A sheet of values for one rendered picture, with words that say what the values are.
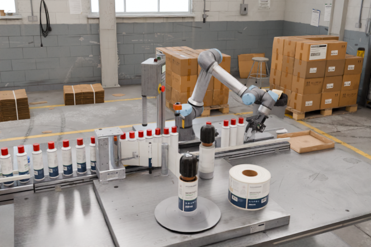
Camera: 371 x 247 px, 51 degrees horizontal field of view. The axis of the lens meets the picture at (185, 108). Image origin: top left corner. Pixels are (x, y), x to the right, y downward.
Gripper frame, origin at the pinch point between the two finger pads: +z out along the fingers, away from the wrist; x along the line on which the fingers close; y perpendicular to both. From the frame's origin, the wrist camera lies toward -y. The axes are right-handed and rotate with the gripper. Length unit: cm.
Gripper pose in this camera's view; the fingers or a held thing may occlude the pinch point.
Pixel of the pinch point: (245, 138)
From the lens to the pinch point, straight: 262.7
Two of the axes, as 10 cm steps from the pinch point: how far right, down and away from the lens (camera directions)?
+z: -4.8, 8.8, 0.7
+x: 7.9, 3.9, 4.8
